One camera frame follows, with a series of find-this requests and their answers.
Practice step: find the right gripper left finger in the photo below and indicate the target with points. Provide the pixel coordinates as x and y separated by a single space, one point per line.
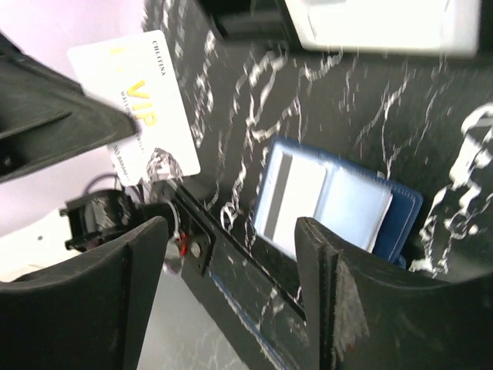
89 312

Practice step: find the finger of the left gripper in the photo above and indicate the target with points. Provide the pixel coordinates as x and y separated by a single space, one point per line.
46 118

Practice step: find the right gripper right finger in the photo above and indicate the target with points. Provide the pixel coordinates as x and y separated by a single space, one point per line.
365 313

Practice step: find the white VIP card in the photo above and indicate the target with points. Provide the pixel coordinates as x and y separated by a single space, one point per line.
135 74

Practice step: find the blue card holder wallet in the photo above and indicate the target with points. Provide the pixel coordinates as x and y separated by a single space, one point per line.
359 206

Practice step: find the silver card with stripe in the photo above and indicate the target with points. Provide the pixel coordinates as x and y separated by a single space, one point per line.
291 190

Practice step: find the white plastic bin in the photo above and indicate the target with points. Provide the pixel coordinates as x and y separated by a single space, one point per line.
416 27

